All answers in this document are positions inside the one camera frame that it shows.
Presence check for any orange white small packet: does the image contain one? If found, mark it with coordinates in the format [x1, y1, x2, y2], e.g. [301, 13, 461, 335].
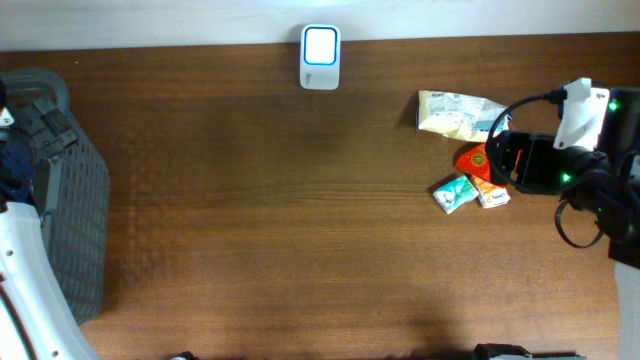
[470, 175, 511, 209]

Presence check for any red snack packet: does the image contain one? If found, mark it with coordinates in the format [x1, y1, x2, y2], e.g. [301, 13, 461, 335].
[454, 144, 493, 183]

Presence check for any teal tissue pack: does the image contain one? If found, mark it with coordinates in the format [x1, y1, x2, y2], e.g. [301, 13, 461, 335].
[432, 175, 479, 215]

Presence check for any yellow wet wipes pack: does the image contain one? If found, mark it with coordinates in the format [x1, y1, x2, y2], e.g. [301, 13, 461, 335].
[416, 90, 506, 143]

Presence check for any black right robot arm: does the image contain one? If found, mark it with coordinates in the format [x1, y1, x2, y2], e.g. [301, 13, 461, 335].
[485, 78, 639, 359]

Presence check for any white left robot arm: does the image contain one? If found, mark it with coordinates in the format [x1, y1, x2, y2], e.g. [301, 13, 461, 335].
[1, 68, 110, 360]

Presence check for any white barcode scanner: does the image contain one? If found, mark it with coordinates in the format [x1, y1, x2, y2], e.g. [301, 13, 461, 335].
[299, 24, 341, 91]

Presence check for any grey plastic mesh basket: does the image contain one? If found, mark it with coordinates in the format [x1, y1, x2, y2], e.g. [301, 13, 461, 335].
[1, 68, 110, 324]

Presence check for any black camera cable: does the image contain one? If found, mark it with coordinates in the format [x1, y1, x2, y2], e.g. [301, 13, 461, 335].
[484, 89, 609, 250]

